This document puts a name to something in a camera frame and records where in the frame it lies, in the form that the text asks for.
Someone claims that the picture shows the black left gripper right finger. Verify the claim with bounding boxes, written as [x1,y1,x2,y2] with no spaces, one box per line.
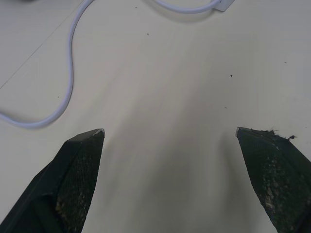
[234,126,311,233]

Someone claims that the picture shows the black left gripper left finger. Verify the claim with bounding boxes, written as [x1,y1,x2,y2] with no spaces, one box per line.
[0,128,106,233]

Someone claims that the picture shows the grey plastic plate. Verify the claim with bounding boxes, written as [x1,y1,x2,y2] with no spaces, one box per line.
[213,0,235,12]

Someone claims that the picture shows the white power cable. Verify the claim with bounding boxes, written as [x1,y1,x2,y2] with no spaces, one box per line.
[0,0,222,130]

